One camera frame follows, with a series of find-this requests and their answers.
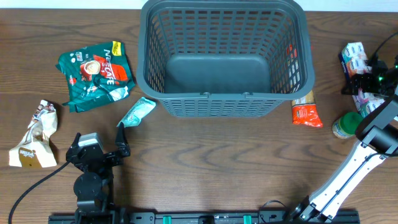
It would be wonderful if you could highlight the Kleenex tissue multipack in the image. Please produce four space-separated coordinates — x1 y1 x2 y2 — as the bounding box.
338 42 390 117

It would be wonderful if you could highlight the green lid jar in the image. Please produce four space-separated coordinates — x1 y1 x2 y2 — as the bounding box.
331 112 363 139

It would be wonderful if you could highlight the orange pasta packet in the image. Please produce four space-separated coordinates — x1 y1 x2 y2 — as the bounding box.
292 90 323 128

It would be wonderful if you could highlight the green Nescafe coffee bag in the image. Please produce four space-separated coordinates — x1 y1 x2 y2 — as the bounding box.
56 41 135 113

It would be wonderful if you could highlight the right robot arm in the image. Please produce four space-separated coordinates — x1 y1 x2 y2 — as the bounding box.
285 85 397 223

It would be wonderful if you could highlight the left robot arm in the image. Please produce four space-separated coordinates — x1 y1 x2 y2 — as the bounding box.
66 123 131 217

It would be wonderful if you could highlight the mint green wipes packet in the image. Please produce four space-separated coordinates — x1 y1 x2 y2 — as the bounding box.
117 97 156 128

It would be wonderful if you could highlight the beige crumpled snack bag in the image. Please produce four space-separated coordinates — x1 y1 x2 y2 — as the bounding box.
9 100 58 169

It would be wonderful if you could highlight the grey plastic basket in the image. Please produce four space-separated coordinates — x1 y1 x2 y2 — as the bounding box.
136 0 315 117

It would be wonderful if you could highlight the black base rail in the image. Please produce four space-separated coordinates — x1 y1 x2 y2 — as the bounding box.
48 208 361 224

